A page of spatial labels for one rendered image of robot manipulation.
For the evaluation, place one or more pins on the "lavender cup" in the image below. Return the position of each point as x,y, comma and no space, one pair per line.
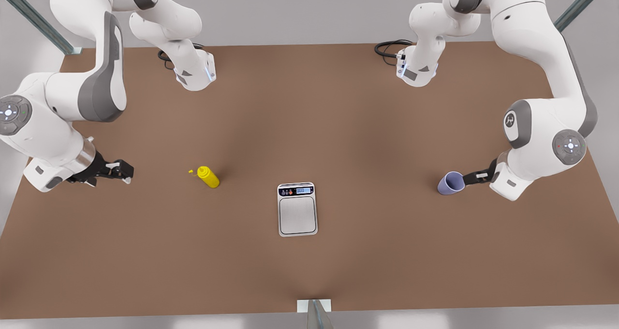
450,184

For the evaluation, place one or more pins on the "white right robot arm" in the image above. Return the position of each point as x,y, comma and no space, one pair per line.
58,92

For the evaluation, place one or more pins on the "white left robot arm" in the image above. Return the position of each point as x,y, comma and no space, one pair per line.
532,34

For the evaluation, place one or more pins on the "yellow sauce bottle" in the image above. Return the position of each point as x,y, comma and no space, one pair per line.
209,177

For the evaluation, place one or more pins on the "silver digital kitchen scale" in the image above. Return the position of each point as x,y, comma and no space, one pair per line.
297,213

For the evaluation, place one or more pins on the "silver frame post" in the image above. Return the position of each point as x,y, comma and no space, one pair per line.
315,312
34,17
580,5

